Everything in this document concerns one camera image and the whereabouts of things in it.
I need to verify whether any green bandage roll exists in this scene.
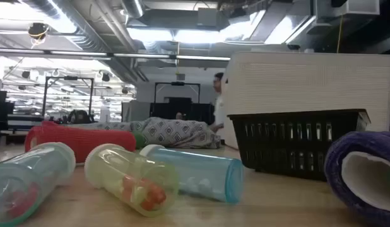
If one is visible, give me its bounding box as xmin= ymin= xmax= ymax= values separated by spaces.
xmin=131 ymin=131 xmax=147 ymax=149

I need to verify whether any red bandage roll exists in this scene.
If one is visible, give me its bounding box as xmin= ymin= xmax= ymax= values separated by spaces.
xmin=24 ymin=121 xmax=138 ymax=164

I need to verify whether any purple bandage roll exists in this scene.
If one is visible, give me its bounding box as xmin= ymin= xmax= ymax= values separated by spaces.
xmin=323 ymin=131 xmax=390 ymax=227

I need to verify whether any black slotted plastic basket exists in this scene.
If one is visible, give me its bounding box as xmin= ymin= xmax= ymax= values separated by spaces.
xmin=227 ymin=108 xmax=372 ymax=182

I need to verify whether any white plastic bin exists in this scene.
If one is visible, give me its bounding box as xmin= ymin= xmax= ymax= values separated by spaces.
xmin=224 ymin=52 xmax=390 ymax=149

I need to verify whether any person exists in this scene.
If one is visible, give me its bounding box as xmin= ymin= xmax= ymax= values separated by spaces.
xmin=208 ymin=72 xmax=229 ymax=133

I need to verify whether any grey patterned cloth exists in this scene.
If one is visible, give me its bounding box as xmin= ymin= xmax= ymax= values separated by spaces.
xmin=61 ymin=117 xmax=222 ymax=149

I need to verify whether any blue transparent pill bottle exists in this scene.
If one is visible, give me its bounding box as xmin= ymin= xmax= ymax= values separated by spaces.
xmin=139 ymin=144 xmax=245 ymax=204

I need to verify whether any long ceiling light bar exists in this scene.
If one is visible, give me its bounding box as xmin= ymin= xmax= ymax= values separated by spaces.
xmin=0 ymin=49 xmax=231 ymax=61

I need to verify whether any yellow-green transparent pill bottle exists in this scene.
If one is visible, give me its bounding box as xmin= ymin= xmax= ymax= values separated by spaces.
xmin=84 ymin=143 xmax=179 ymax=218

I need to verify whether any teal transparent pill bottle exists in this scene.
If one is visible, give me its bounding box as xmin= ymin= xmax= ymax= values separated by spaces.
xmin=0 ymin=141 xmax=76 ymax=227

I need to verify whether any black metal gantry frame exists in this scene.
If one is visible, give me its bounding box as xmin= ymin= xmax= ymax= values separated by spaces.
xmin=154 ymin=81 xmax=201 ymax=105
xmin=42 ymin=76 xmax=95 ymax=117

